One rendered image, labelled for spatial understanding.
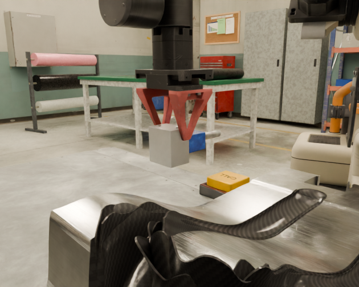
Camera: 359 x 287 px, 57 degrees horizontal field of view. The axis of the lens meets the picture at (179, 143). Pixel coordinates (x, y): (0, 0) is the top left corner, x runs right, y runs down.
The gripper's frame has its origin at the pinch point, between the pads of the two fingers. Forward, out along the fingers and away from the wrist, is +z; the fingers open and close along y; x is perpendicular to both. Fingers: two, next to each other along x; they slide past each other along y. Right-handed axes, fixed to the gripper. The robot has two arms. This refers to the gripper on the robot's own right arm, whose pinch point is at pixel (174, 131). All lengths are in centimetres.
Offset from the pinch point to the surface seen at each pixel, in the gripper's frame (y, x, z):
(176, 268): 24.7, -22.1, 0.0
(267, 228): 18.7, -3.6, 7.1
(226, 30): -416, 520, -68
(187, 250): 22.7, -19.4, 1.1
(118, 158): -39.3, 14.5, 15.6
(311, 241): 23.6, -3.8, 6.6
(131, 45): -641, 440, -45
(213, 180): -3.2, 12.9, 11.9
